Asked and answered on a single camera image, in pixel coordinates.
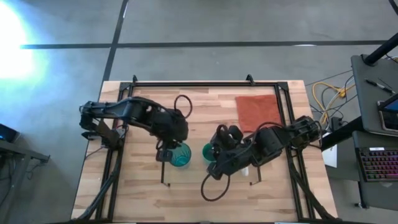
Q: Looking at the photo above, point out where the arm black loop cable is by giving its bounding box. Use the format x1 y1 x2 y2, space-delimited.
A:
173 94 193 120
200 173 232 202

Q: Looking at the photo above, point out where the yellow cable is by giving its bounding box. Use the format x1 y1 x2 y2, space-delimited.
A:
311 81 356 126

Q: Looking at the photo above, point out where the right arm black loop cable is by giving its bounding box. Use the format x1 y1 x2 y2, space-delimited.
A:
200 173 232 202

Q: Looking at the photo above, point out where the teal plastic cup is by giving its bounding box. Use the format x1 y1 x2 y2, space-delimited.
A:
169 142 192 168

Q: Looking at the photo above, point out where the green plastic cup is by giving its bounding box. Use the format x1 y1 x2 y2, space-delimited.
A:
202 142 219 163

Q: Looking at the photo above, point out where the black power adapter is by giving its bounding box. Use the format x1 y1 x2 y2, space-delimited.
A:
330 116 343 132

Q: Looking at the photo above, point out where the black pen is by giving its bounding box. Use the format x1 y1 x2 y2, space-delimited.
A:
364 78 396 95

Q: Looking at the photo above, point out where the white paper sheet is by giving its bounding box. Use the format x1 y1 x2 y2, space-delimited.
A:
321 133 338 169

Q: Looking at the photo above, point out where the orange cloth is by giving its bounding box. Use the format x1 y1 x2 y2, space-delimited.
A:
234 94 282 134

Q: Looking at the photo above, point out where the tablet with dark case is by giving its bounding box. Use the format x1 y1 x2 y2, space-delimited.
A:
376 95 398 133

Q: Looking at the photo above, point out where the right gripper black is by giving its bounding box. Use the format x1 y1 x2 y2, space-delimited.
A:
206 141 254 181

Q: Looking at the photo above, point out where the black support pole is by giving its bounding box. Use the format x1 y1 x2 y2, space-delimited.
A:
363 32 398 67

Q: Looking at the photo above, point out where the dark metal side table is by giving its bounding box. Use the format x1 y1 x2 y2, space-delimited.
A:
0 138 51 220

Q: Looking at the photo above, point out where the black metal table frame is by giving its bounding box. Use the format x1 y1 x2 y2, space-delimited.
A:
73 74 340 223

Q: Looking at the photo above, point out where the black diagonal support beam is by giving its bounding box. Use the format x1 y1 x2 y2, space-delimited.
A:
320 116 364 151

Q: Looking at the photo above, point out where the left arm black loop cable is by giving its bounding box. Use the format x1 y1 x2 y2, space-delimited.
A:
173 94 193 120

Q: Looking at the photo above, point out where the grey side desk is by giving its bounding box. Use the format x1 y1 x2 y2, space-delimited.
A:
350 54 398 138

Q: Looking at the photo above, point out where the backlit black keyboard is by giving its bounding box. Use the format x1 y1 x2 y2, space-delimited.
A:
356 146 398 183

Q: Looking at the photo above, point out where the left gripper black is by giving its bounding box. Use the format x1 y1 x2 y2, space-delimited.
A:
153 111 190 163

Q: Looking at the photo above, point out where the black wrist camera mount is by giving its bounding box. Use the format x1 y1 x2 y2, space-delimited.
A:
215 124 245 150

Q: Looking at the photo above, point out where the dark device with blue light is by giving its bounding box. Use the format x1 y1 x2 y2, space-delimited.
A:
0 123 21 144

